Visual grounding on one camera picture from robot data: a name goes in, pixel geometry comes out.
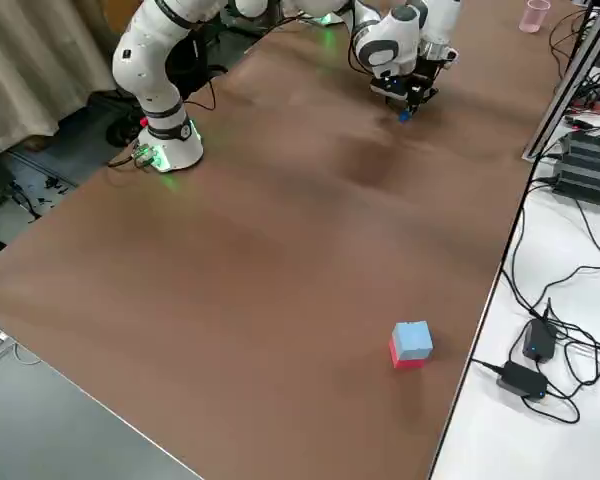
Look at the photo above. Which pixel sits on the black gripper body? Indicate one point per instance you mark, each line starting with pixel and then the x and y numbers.
pixel 425 80

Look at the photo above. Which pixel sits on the small blue magnetic cube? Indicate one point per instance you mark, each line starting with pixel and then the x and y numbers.
pixel 404 117

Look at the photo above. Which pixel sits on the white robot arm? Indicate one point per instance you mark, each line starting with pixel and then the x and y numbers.
pixel 380 27
pixel 145 75

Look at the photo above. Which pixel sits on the pink plastic cup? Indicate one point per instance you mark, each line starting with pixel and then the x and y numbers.
pixel 535 17

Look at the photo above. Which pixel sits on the black finned power supply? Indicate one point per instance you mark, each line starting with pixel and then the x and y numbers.
pixel 587 145
pixel 585 180

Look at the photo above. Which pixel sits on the light blue foam block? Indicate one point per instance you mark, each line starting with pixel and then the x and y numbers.
pixel 412 340

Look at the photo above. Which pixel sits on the red foam block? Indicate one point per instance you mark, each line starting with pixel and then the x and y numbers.
pixel 405 364

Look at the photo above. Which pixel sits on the black power adapter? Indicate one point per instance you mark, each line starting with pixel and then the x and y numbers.
pixel 522 381
pixel 537 342

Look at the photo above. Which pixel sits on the white desk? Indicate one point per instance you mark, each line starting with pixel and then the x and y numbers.
pixel 520 440

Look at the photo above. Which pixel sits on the beige curtain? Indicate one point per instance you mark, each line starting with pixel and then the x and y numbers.
pixel 30 60

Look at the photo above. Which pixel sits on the grey side desk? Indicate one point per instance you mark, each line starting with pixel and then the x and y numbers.
pixel 40 425

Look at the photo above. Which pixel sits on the aluminium frame post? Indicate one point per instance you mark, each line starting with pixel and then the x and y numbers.
pixel 569 75

